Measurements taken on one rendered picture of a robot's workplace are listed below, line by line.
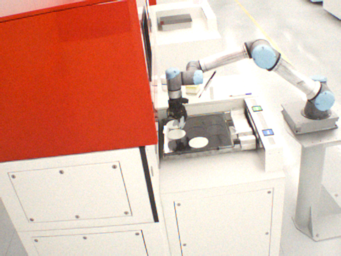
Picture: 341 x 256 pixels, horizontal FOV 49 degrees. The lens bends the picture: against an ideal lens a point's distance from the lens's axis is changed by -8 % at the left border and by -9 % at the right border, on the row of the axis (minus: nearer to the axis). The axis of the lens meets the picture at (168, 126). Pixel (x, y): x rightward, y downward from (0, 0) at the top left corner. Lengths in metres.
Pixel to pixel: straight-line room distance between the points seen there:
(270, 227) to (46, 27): 1.55
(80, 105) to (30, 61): 0.25
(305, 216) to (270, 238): 0.59
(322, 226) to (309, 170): 0.52
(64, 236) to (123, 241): 0.28
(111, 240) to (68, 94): 0.75
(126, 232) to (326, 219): 1.60
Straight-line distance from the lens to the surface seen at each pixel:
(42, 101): 1.52
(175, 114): 2.16
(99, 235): 1.89
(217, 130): 2.23
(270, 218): 2.17
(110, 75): 1.43
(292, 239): 2.82
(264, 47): 2.01
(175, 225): 2.11
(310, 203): 2.75
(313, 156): 2.50
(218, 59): 2.17
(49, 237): 1.96
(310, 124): 2.33
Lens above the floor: 2.06
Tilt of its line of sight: 30 degrees down
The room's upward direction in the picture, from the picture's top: 8 degrees counter-clockwise
